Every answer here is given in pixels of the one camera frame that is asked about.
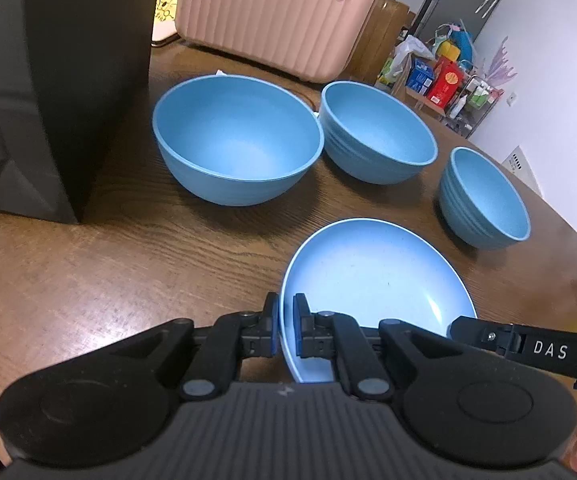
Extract shallow blue plate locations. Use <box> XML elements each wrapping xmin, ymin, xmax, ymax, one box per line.
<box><xmin>279</xmin><ymin>218</ymin><xmax>476</xmax><ymax>382</ymax></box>

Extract small blue ribbed bowl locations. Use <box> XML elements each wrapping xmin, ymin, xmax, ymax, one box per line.
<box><xmin>438</xmin><ymin>146</ymin><xmax>531</xmax><ymax>249</ymax></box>

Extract large blue bowl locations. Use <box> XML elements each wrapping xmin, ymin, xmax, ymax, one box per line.
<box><xmin>152</xmin><ymin>74</ymin><xmax>325</xmax><ymax>207</ymax></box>

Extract medium blue ribbed bowl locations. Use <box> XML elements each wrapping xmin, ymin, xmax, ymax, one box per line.
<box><xmin>318</xmin><ymin>80</ymin><xmax>438</xmax><ymax>185</ymax></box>

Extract blue box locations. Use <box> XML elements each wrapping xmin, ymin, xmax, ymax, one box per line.
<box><xmin>406</xmin><ymin>56</ymin><xmax>435</xmax><ymax>96</ymax></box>

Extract red box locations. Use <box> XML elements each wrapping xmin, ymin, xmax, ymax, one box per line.
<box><xmin>425</xmin><ymin>56</ymin><xmax>464</xmax><ymax>108</ymax></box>

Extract pink ribbed suitcase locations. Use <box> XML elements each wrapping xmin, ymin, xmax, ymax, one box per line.
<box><xmin>176</xmin><ymin>0</ymin><xmax>377</xmax><ymax>84</ymax></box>

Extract yellow cartoon bag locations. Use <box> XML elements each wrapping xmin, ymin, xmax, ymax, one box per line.
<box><xmin>151</xmin><ymin>0</ymin><xmax>178</xmax><ymax>47</ymax></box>

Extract black paper bag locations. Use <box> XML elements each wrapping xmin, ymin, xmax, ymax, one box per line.
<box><xmin>0</xmin><ymin>0</ymin><xmax>155</xmax><ymax>223</ymax></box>

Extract metal wire shelf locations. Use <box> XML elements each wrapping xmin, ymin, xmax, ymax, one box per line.
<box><xmin>441</xmin><ymin>76</ymin><xmax>503</xmax><ymax>139</ymax></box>

